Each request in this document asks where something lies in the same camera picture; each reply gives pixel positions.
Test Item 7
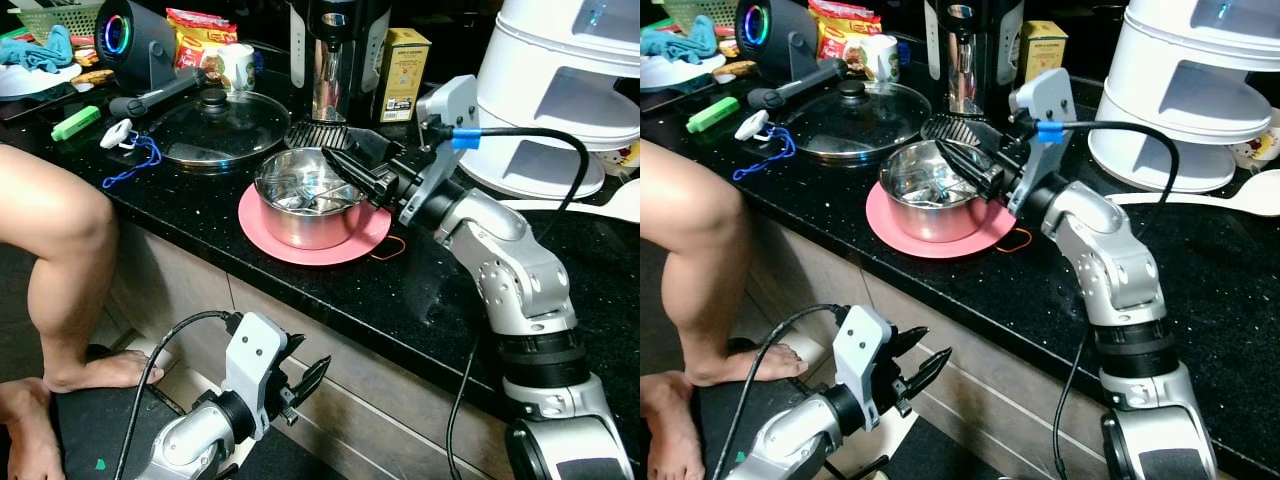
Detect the metal spoon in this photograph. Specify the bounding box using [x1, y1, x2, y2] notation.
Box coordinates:
[275, 175, 346, 213]
[900, 170, 966, 206]

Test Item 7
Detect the stainless steel pot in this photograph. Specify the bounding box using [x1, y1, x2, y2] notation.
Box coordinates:
[253, 147, 366, 251]
[878, 140, 986, 244]

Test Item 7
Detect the pink round plate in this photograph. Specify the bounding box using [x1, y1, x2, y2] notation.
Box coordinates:
[865, 180, 1018, 260]
[237, 182, 393, 267]

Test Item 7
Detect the black steel kitchen appliance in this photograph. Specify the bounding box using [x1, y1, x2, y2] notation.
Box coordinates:
[925, 0, 1026, 116]
[290, 0, 393, 123]

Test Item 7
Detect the black slotted spatula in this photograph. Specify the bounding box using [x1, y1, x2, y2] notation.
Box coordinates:
[285, 120, 353, 153]
[920, 112, 986, 146]

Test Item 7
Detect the grey wood cabinet front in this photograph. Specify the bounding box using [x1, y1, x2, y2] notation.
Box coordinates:
[745, 215, 1280, 480]
[105, 220, 641, 480]

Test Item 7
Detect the yellow tea box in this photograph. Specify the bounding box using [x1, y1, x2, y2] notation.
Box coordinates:
[1012, 20, 1069, 86]
[372, 28, 433, 123]

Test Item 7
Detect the glass pot lid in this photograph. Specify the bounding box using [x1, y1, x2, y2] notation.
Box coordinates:
[785, 80, 933, 164]
[148, 88, 293, 173]

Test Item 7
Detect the white printed mug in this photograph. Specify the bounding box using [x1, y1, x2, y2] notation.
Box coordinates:
[858, 33, 899, 83]
[215, 42, 257, 93]

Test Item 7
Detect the black chair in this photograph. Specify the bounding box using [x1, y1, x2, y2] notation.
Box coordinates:
[50, 345, 251, 480]
[690, 338, 871, 480]

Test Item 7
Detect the red yellow snack packet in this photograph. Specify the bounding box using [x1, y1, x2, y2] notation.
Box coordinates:
[808, 0, 883, 56]
[165, 8, 239, 69]

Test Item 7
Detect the white tiered plastic container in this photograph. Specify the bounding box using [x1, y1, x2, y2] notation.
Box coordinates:
[1088, 0, 1280, 193]
[458, 0, 641, 199]

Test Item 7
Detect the white rice spoon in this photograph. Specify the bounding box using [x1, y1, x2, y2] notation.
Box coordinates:
[500, 178, 641, 224]
[1105, 168, 1280, 218]

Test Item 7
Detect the green plastic lighter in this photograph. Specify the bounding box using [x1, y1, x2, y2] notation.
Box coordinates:
[52, 105, 102, 142]
[686, 96, 741, 134]

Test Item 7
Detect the white dinner plate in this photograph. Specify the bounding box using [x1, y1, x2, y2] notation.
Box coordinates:
[0, 55, 83, 98]
[640, 50, 726, 91]

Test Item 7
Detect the green plastic basket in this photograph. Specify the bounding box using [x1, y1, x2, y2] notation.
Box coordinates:
[660, 0, 741, 31]
[10, 0, 106, 43]

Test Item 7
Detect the teal cloth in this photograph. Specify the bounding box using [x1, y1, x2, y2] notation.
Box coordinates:
[640, 15, 719, 64]
[0, 25, 73, 74]

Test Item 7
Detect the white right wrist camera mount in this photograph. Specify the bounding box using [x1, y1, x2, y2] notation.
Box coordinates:
[398, 75, 481, 226]
[1008, 68, 1076, 216]

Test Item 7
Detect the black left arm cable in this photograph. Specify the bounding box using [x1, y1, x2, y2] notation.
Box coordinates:
[712, 303, 851, 480]
[113, 310, 246, 480]

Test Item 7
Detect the black speaker with ring light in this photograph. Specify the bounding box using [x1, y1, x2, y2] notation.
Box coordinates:
[735, 0, 821, 83]
[95, 0, 179, 93]

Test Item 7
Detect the white tag with blue cord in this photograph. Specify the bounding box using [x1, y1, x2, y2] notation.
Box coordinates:
[732, 108, 798, 182]
[100, 118, 163, 189]

